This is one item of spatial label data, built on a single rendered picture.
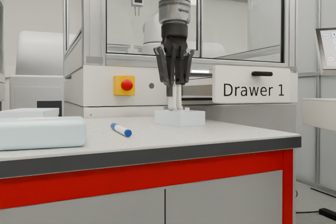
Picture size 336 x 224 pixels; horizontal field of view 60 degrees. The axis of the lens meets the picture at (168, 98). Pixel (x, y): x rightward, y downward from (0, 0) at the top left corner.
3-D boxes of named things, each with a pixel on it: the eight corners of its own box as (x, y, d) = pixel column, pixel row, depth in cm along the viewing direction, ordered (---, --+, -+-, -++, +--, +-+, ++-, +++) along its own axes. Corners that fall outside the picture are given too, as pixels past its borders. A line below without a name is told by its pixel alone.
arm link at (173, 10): (197, 3, 81) (197, 24, 81) (177, 10, 88) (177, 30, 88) (171, -4, 75) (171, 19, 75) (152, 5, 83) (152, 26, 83)
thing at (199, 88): (282, 97, 97) (282, 78, 97) (216, 97, 86) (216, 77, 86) (215, 96, 133) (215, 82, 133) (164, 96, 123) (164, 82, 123)
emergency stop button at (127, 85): (133, 90, 102) (133, 79, 101) (122, 90, 100) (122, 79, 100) (130, 90, 104) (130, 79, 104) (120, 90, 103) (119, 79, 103)
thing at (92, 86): (297, 102, 143) (297, 73, 143) (83, 106, 102) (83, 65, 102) (200, 99, 230) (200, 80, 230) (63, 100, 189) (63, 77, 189)
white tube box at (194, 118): (205, 125, 79) (205, 111, 79) (181, 127, 74) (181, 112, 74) (177, 121, 89) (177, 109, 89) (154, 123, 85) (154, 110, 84)
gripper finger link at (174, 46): (177, 44, 80) (173, 43, 79) (175, 85, 80) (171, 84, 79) (169, 46, 83) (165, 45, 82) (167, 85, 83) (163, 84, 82)
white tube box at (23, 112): (43, 137, 58) (43, 110, 58) (-4, 137, 57) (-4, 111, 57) (59, 129, 70) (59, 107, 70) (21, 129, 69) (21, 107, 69)
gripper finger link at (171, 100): (176, 84, 80) (174, 84, 80) (176, 109, 80) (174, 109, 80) (170, 84, 83) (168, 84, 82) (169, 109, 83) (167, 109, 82)
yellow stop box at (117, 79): (135, 95, 104) (135, 75, 104) (116, 95, 101) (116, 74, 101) (131, 95, 109) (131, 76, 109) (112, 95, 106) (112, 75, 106)
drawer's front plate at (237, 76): (290, 101, 96) (290, 68, 96) (215, 103, 84) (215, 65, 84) (286, 101, 97) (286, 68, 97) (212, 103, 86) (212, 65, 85)
